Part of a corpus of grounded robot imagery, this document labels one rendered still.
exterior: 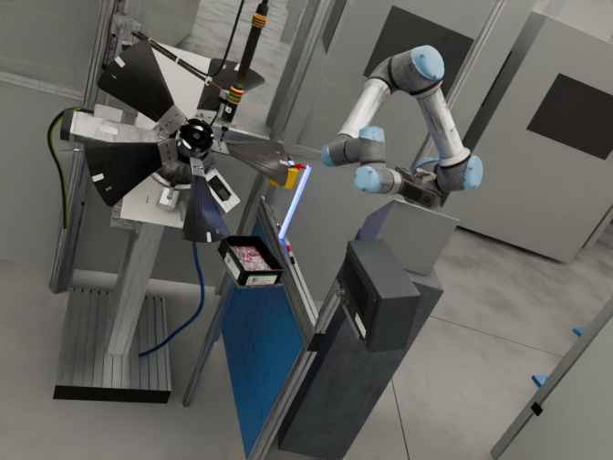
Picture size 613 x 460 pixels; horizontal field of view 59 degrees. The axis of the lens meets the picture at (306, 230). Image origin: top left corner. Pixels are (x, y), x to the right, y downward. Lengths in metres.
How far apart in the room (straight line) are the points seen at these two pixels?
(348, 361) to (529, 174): 3.83
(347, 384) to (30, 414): 1.24
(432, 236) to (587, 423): 1.22
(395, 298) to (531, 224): 4.65
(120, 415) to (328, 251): 1.47
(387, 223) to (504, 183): 3.76
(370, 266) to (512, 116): 4.07
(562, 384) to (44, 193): 2.60
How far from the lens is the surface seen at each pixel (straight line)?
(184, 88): 2.20
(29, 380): 2.55
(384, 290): 1.36
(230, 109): 1.86
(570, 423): 2.87
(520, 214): 5.84
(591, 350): 2.79
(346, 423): 2.44
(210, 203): 1.89
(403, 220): 1.94
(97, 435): 2.39
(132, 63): 1.92
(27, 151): 2.74
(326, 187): 2.94
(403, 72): 1.86
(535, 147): 5.58
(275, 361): 2.07
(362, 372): 2.24
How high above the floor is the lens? 1.88
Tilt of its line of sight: 26 degrees down
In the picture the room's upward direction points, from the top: 23 degrees clockwise
